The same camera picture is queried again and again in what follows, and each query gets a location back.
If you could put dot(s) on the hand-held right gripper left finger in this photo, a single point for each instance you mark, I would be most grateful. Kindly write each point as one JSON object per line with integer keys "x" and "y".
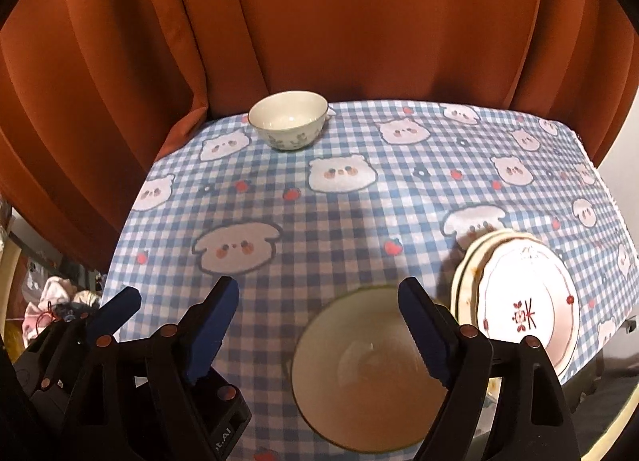
{"x": 214, "y": 331}

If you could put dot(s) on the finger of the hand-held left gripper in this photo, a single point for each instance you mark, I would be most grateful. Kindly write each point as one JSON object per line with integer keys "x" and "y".
{"x": 120, "y": 311}
{"x": 55, "y": 338}

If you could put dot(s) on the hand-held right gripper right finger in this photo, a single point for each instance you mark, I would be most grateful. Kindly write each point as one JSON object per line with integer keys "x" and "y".
{"x": 424, "y": 336}

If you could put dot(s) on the yellow flower plate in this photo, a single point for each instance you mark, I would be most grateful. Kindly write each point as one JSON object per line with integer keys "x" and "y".
{"x": 457, "y": 286}
{"x": 470, "y": 266}

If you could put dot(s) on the floral white bowl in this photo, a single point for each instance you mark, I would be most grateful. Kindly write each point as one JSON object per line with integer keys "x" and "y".
{"x": 287, "y": 121}
{"x": 369, "y": 381}

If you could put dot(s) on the red rim white plate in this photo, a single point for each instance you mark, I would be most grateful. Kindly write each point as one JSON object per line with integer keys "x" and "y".
{"x": 524, "y": 286}

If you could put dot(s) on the pink white cloth pile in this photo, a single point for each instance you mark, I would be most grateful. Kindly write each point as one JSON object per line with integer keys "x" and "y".
{"x": 50, "y": 293}

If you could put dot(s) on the blue checked bear tablecloth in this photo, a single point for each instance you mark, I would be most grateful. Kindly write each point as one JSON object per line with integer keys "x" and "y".
{"x": 349, "y": 221}

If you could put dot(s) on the orange curtain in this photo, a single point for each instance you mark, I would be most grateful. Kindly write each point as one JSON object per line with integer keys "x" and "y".
{"x": 349, "y": 16}

